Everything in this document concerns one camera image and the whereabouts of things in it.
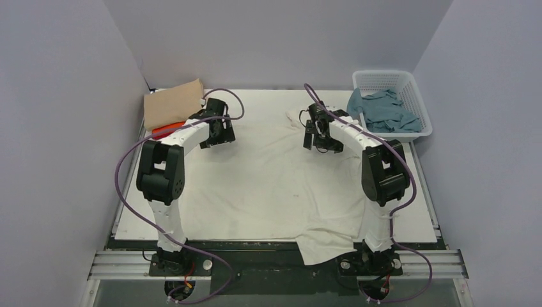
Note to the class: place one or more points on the folded orange t shirt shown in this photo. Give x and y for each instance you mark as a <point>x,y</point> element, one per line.
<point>166,130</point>

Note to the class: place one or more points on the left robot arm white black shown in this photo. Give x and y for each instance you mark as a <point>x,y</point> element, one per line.
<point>161,178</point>

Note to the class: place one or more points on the teal blue t shirt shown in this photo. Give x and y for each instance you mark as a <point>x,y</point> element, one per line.
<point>383,112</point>

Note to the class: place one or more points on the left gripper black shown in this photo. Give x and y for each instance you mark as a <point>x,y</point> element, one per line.
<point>220,136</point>

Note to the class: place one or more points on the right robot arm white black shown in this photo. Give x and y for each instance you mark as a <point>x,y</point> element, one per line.
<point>383,179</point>

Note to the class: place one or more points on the cream white t shirt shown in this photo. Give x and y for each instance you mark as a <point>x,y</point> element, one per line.
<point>266,186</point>

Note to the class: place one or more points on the white plastic basket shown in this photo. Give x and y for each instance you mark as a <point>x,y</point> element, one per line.
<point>372,81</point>

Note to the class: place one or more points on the folded beige t shirt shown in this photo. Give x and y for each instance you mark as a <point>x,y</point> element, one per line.
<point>172,105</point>

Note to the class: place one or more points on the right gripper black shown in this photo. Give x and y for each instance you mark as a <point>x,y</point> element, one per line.
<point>321,138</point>

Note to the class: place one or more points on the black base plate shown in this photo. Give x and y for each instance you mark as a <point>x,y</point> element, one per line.
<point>276,269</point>

